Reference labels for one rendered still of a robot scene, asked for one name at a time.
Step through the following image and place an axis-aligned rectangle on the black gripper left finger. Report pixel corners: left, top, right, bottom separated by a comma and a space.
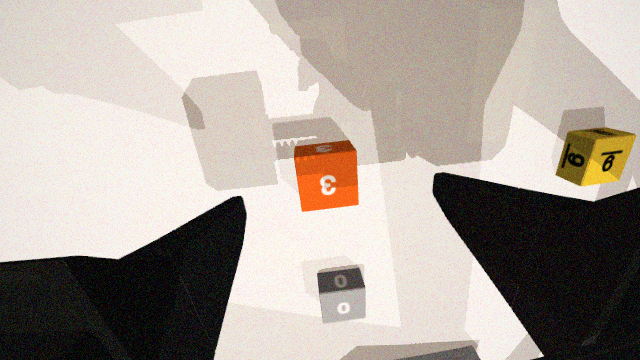
0, 196, 247, 360

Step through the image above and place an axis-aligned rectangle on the orange block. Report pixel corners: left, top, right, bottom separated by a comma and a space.
294, 140, 359, 212

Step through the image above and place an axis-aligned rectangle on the yellow block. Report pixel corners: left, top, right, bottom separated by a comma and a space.
555, 127, 637, 186

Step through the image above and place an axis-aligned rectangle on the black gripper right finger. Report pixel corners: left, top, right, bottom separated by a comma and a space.
433, 172, 640, 356

